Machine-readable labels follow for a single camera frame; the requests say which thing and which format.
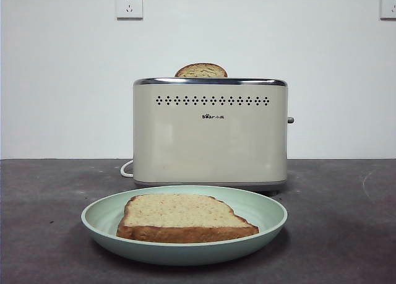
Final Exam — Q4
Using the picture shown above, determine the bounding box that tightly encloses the square brown-crusted bread slice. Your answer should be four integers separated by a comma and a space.
116, 193, 260, 244

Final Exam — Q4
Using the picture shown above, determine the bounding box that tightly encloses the pale green round plate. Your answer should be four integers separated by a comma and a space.
80, 185, 288, 267

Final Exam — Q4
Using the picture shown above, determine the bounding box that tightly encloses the beige toaster with chrome top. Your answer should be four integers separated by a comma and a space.
132, 77, 295, 194

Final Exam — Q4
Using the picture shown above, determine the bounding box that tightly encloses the round-topped toasted bread slice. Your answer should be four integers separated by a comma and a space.
174, 62, 228, 78

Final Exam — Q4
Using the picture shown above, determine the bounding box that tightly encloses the white power cable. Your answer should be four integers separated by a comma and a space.
120, 159, 134, 178

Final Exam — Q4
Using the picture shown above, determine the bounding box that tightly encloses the white wall socket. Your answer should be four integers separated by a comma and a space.
379, 0, 396, 20
116, 0, 144, 20

